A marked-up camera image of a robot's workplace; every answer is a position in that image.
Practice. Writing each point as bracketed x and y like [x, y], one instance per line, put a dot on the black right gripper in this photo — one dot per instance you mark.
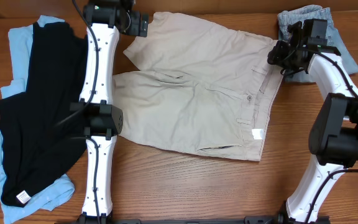
[276, 58]

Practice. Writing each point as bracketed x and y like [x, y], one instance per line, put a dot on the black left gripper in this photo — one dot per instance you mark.
[140, 23]

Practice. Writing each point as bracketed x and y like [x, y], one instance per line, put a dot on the beige khaki shorts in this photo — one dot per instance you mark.
[198, 88]

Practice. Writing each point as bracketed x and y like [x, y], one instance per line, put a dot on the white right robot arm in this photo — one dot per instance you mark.
[333, 139]

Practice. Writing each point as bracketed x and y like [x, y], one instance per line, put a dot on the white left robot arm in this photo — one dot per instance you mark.
[105, 22]

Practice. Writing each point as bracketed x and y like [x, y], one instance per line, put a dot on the light blue denim shorts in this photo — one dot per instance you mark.
[287, 18]

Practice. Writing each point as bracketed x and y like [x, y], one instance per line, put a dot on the black garment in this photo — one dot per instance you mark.
[37, 152]

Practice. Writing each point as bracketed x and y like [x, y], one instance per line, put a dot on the light blue shirt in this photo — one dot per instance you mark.
[58, 193]

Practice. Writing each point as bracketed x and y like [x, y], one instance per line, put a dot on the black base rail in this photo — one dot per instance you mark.
[194, 221]

